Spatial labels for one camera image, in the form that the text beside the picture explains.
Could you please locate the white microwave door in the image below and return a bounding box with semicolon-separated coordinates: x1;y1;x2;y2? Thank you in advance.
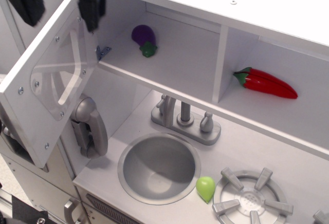
1;0;97;168

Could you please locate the purple toy eggplant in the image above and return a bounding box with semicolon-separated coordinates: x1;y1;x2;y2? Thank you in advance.
131;25;157;58

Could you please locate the grey toy telephone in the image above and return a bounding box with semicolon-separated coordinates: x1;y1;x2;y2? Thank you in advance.
70;95;108;159

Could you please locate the grey toy faucet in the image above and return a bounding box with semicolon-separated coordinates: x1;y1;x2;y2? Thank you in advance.
151;94;222;145

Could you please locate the white toy kitchen cabinet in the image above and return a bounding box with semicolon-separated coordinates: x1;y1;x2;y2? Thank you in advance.
1;0;328;223

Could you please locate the round metal sink bowl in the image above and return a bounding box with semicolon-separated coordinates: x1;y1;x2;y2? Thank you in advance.
118;133;201;205

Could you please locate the red toy chili pepper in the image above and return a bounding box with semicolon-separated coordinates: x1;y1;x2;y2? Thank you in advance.
233;67;298;99

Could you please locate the green toy pear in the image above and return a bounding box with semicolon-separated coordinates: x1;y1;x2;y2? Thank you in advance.
195;176;216;203

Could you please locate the grey toy stove burner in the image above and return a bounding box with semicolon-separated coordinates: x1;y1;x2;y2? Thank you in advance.
212;167;294;223

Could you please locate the grey oven door handle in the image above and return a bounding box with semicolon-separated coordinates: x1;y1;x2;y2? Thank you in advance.
64;200;81;224

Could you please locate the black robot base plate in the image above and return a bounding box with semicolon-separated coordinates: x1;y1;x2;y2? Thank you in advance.
1;189;51;223

